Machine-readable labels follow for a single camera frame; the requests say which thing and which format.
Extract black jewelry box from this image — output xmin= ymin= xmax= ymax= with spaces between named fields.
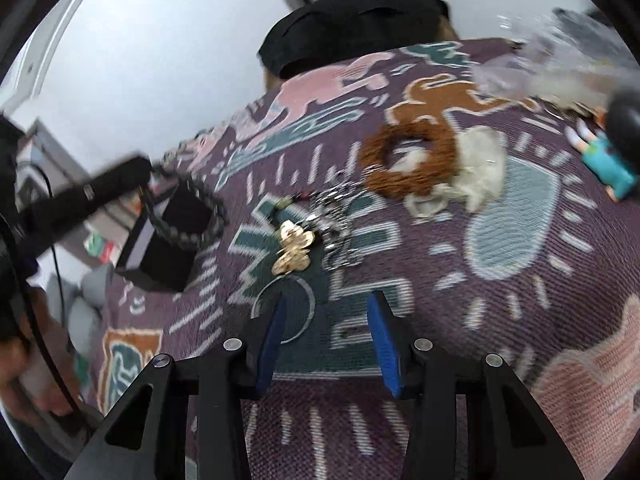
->
xmin=115 ymin=183 xmax=213 ymax=292

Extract silver hoop ring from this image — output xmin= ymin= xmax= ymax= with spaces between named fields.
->
xmin=249 ymin=274 xmax=317 ymax=346

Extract grey-green bead bracelet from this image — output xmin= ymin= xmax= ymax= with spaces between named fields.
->
xmin=141 ymin=169 xmax=229 ymax=252

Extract silver bear keychain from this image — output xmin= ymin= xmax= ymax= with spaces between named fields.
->
xmin=304 ymin=165 xmax=382 ymax=272

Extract brown rudraksha bead bracelet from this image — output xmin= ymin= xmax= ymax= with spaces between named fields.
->
xmin=357 ymin=118 xmax=461 ymax=202

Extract person's left hand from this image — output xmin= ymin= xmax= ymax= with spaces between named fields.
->
xmin=1 ymin=286 xmax=79 ymax=425

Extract grey sofa cushions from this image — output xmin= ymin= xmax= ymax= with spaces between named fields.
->
xmin=46 ymin=263 xmax=114 ymax=360

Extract gold butterfly brooch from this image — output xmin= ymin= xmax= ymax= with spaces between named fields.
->
xmin=271 ymin=220 xmax=316 ymax=276

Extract patterned purple woven blanket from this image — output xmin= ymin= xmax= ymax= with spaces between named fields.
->
xmin=91 ymin=40 xmax=639 ymax=479

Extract blue doll figurine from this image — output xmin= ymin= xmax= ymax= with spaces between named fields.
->
xmin=565 ymin=89 xmax=639 ymax=202

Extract clear plastic bag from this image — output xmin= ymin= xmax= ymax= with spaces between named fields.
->
xmin=472 ymin=8 xmax=639 ymax=110

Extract dark bead jade bracelet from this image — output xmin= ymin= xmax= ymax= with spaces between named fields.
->
xmin=264 ymin=190 xmax=321 ymax=226

